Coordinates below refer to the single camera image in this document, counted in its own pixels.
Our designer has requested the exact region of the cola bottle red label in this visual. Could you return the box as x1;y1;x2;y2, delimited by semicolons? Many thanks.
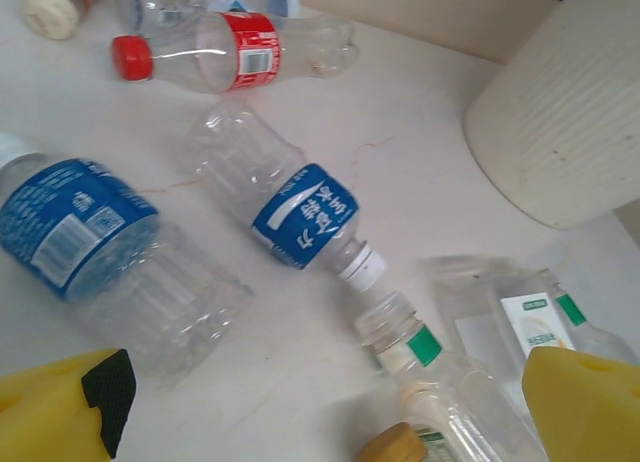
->
110;10;360;96

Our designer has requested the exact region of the cream waste bin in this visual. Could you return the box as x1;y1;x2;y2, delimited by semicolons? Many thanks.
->
462;0;640;232

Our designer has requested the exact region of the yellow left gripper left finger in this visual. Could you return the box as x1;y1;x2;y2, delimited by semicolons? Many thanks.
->
0;348;137;462

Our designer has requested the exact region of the blue white-stripe label bottle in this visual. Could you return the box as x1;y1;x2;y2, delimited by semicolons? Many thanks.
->
192;97;390;292

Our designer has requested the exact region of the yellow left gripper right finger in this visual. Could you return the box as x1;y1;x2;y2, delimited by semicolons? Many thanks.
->
521;345;640;462

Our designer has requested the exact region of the clear bottle pale blue cap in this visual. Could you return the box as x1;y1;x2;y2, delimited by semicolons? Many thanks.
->
113;0;302;36

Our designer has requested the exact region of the square bottle white label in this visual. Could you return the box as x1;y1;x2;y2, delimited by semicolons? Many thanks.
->
417;254;576;398

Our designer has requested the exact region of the brown bottle cream cap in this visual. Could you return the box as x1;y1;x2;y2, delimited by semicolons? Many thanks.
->
22;0;121;41

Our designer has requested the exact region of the orange juice bottle brown cap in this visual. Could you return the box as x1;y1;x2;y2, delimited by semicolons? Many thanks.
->
358;421;427;462

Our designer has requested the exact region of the blue barcode label bottle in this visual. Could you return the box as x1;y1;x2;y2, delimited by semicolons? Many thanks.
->
0;131;255;383

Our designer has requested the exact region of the cloudy bottle green neck band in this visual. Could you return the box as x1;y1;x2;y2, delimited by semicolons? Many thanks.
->
353;288;549;462

